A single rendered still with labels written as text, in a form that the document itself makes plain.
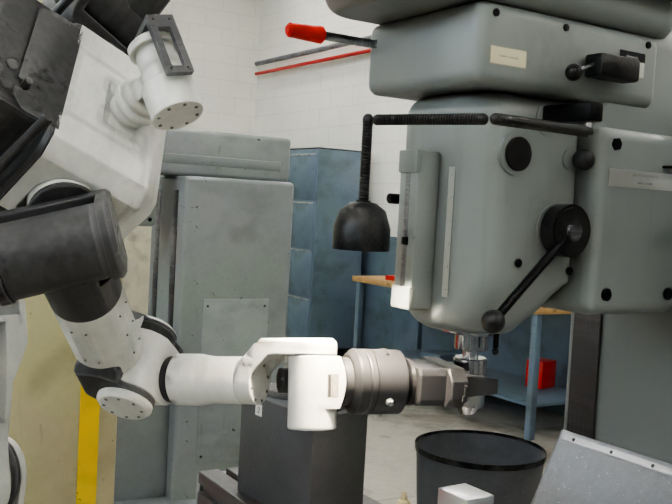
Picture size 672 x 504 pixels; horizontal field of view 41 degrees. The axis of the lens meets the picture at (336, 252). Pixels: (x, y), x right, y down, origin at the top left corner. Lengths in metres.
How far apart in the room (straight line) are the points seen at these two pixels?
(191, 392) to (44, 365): 1.59
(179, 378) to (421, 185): 0.42
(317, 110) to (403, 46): 8.67
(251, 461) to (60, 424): 1.28
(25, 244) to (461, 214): 0.53
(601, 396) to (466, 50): 0.73
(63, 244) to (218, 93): 10.00
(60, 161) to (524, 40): 0.58
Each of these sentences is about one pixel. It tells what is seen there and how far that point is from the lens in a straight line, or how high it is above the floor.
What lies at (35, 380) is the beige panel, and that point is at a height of 0.91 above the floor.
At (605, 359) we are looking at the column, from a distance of 1.61.
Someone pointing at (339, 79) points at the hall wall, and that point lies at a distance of 9.58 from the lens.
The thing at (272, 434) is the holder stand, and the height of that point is 1.07.
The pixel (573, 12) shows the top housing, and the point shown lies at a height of 1.74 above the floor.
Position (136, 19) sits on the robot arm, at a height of 1.72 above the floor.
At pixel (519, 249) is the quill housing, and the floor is 1.43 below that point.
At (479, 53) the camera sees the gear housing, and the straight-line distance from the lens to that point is 1.12.
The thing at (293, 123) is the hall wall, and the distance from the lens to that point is 10.33.
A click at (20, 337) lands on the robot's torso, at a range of 1.48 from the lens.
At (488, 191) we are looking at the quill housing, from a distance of 1.16.
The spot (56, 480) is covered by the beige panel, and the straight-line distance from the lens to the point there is 2.91.
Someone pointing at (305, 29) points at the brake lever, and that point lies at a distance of 1.22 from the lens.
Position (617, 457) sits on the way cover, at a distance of 1.60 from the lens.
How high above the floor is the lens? 1.47
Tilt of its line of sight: 3 degrees down
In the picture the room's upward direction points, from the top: 3 degrees clockwise
